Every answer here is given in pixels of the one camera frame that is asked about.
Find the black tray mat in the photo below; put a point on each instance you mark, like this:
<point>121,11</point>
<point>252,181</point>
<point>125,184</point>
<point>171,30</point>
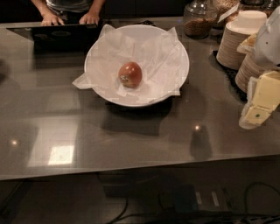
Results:
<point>234,89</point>

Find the person left hand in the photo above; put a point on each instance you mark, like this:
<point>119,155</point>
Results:
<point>90,18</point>

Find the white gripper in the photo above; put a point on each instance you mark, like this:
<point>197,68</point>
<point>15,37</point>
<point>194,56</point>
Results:
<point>269,44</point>

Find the white bowl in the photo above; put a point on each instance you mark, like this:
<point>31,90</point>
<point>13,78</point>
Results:
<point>175,61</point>

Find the black laptop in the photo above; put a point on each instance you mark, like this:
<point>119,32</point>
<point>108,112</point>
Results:
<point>65,38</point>

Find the person left forearm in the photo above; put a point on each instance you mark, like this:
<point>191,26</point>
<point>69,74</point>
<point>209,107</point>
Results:
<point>96,6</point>

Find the front stack of paper bowls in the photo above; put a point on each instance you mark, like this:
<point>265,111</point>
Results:
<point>248,69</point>

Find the red apple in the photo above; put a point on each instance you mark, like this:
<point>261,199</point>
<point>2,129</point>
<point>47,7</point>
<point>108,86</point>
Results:
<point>130,74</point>

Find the dark power box on floor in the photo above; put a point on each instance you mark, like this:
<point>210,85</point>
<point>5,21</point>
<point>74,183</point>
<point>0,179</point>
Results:
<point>194,199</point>

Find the white paper liner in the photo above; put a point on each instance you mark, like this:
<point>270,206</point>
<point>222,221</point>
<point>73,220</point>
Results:
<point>151,55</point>

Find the person right hand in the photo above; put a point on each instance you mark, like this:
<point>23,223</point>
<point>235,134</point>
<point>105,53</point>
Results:
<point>50,19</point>

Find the glass jar with cereal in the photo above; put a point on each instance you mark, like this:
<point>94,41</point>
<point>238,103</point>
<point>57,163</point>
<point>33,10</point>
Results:
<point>199,17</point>

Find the person right forearm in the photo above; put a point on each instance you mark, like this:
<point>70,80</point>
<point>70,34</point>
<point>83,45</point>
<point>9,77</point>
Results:
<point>41,6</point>

